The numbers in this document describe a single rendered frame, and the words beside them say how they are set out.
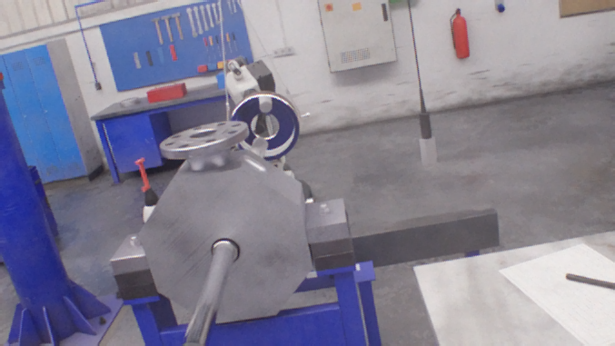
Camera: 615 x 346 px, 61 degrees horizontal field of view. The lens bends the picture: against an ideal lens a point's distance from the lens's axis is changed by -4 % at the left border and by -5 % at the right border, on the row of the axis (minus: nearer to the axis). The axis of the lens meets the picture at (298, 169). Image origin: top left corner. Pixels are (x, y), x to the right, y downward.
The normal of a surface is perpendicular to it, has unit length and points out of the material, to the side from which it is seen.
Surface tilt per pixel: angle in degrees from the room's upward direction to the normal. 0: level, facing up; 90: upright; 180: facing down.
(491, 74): 90
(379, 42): 90
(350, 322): 90
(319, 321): 90
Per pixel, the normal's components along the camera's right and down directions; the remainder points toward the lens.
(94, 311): 0.33, 0.24
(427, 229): -0.03, 0.33
